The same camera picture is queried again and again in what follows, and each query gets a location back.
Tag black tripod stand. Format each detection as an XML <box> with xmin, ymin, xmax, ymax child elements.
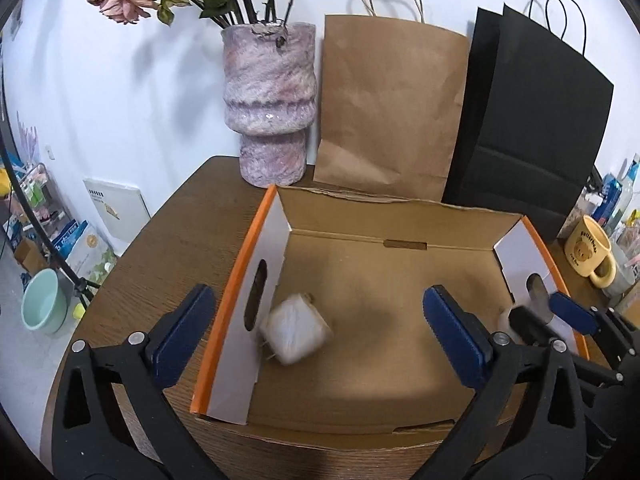
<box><xmin>0</xmin><ymin>105</ymin><xmax>103</xmax><ymax>311</ymax></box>

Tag brown paper bag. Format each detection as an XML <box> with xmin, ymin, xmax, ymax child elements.
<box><xmin>314</xmin><ymin>0</ymin><xmax>471</xmax><ymax>203</ymax></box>

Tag cluttered wire shelf rack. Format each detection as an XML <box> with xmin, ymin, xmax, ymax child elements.
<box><xmin>0</xmin><ymin>160</ymin><xmax>66</xmax><ymax>271</ymax></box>

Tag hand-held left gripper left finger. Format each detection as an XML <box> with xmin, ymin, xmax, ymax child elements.
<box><xmin>51</xmin><ymin>284</ymin><xmax>228</xmax><ymax>480</ymax></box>

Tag mint green basin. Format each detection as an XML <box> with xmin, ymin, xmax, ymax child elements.
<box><xmin>21</xmin><ymin>268</ymin><xmax>68</xmax><ymax>335</ymax></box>

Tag cardboard box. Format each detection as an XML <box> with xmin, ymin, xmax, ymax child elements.
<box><xmin>190</xmin><ymin>185</ymin><xmax>591</xmax><ymax>451</ymax></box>

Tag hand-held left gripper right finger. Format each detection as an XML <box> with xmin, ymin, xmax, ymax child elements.
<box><xmin>410</xmin><ymin>285</ymin><xmax>588</xmax><ymax>480</ymax></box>

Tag white flat panel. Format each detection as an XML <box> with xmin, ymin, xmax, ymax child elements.
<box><xmin>83</xmin><ymin>177</ymin><xmax>152</xmax><ymax>256</ymax></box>

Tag yellow bear mug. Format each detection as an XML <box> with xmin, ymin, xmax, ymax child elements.
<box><xmin>564</xmin><ymin>215</ymin><xmax>617</xmax><ymax>288</ymax></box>

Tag mottled pink ceramic vase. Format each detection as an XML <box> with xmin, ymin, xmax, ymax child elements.
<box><xmin>221</xmin><ymin>21</ymin><xmax>318</xmax><ymax>188</ymax></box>

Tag clear jar of nuts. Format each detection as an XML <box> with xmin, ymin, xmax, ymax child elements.
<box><xmin>557</xmin><ymin>192</ymin><xmax>603</xmax><ymax>241</ymax></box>

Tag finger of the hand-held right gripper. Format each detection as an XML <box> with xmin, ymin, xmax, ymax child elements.
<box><xmin>509</xmin><ymin>305</ymin><xmax>626</xmax><ymax>388</ymax></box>
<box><xmin>548</xmin><ymin>291</ymin><xmax>640</xmax><ymax>376</ymax></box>

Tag small brown carton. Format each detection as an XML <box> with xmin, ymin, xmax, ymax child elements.
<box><xmin>14</xmin><ymin>237</ymin><xmax>48</xmax><ymax>273</ymax></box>

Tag black paper bag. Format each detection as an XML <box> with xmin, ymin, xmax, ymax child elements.
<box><xmin>442</xmin><ymin>0</ymin><xmax>615</xmax><ymax>243</ymax></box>

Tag blue drink can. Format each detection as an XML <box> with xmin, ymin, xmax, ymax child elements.
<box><xmin>597</xmin><ymin>172</ymin><xmax>623</xmax><ymax>228</ymax></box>

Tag white and blue bag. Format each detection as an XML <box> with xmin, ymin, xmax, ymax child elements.
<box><xmin>52</xmin><ymin>220</ymin><xmax>118</xmax><ymax>286</ymax></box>

